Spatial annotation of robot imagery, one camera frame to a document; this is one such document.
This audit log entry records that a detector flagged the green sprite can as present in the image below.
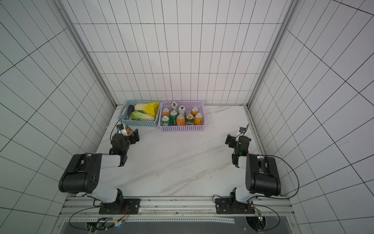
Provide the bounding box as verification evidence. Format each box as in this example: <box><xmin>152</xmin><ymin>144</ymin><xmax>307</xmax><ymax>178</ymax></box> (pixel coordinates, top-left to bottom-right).
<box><xmin>169</xmin><ymin>110</ymin><xmax>178</xmax><ymax>126</ymax></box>
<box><xmin>161</xmin><ymin>116</ymin><xmax>172</xmax><ymax>126</ymax></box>

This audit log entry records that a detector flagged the silver slim can back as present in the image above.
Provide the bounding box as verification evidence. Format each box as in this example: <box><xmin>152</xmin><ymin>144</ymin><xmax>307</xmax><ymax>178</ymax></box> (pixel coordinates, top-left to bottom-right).
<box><xmin>170</xmin><ymin>101</ymin><xmax>179</xmax><ymax>112</ymax></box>

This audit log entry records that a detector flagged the silver slim can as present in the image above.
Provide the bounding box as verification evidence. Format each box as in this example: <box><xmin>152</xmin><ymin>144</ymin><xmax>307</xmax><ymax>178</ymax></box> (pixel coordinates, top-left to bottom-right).
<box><xmin>170</xmin><ymin>101</ymin><xmax>179</xmax><ymax>112</ymax></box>
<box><xmin>178</xmin><ymin>105</ymin><xmax>186</xmax><ymax>116</ymax></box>

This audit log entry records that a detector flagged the purple plastic basket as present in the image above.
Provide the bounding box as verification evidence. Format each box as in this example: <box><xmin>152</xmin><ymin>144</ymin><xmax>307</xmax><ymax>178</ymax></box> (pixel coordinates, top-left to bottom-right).
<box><xmin>158</xmin><ymin>100</ymin><xmax>206</xmax><ymax>132</ymax></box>

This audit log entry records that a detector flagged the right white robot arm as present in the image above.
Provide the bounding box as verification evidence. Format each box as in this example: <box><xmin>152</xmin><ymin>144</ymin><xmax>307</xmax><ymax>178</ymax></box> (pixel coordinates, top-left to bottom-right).
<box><xmin>225</xmin><ymin>134</ymin><xmax>281</xmax><ymax>214</ymax></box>

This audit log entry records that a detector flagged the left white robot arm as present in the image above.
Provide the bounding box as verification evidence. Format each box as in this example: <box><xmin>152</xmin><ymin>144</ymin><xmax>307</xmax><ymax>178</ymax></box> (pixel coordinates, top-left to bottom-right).
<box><xmin>58</xmin><ymin>130</ymin><xmax>140</xmax><ymax>215</ymax></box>

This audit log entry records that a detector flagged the blue plastic basket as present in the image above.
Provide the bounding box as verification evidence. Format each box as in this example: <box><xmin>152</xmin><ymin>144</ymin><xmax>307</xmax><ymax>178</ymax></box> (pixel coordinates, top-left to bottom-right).
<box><xmin>118</xmin><ymin>100</ymin><xmax>161</xmax><ymax>127</ymax></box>

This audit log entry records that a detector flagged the green lettuce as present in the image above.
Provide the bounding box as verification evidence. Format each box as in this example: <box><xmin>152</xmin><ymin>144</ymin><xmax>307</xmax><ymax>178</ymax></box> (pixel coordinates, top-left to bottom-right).
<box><xmin>131</xmin><ymin>110</ymin><xmax>155</xmax><ymax>121</ymax></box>

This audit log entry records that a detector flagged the dark purple eggplant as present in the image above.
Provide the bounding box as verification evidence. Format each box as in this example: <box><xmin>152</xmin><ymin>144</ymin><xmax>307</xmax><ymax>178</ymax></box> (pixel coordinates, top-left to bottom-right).
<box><xmin>127</xmin><ymin>105</ymin><xmax>135</xmax><ymax>120</ymax></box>

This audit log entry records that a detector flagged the yellow napa cabbage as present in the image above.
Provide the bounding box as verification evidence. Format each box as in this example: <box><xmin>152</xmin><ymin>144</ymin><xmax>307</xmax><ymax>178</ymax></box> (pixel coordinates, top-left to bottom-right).
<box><xmin>134</xmin><ymin>102</ymin><xmax>160</xmax><ymax>117</ymax></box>

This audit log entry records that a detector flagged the orange fanta can front right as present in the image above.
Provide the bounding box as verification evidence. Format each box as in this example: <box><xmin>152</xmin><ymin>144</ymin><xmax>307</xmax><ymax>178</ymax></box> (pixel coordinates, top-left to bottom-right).
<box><xmin>194</xmin><ymin>113</ymin><xmax>204</xmax><ymax>125</ymax></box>

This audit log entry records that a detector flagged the green brown can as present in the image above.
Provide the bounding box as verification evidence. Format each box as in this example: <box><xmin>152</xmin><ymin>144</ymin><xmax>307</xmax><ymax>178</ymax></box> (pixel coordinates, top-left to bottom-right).
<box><xmin>185</xmin><ymin>114</ymin><xmax>194</xmax><ymax>125</ymax></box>

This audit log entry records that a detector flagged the orange fanta can back right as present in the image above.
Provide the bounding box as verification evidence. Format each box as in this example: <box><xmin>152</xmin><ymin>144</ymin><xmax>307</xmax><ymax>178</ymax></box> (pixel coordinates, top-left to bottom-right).
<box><xmin>191</xmin><ymin>107</ymin><xmax>200</xmax><ymax>116</ymax></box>

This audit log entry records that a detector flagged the orange fanta can front middle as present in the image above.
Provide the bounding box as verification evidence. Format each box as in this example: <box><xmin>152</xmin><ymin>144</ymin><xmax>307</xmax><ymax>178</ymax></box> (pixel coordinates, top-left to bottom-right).
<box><xmin>176</xmin><ymin>115</ymin><xmax>186</xmax><ymax>126</ymax></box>

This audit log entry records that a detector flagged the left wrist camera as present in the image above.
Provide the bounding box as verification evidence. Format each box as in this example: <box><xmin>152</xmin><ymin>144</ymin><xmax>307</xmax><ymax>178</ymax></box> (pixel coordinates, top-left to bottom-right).
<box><xmin>116</xmin><ymin>124</ymin><xmax>125</xmax><ymax>133</ymax></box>

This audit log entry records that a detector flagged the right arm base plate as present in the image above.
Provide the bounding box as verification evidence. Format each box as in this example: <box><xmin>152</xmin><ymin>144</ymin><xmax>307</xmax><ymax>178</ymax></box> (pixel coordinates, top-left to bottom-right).
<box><xmin>213</xmin><ymin>198</ymin><xmax>256</xmax><ymax>215</ymax></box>

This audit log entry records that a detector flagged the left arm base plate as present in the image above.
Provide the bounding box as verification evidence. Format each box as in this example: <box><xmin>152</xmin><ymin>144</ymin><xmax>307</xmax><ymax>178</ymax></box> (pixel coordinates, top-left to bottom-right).
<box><xmin>98</xmin><ymin>199</ymin><xmax>141</xmax><ymax>215</ymax></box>

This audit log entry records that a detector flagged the aluminium mounting rail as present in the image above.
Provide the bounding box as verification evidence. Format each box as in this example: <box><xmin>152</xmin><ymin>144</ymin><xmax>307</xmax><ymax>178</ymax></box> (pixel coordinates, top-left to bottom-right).
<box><xmin>59</xmin><ymin>196</ymin><xmax>295</xmax><ymax>223</ymax></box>

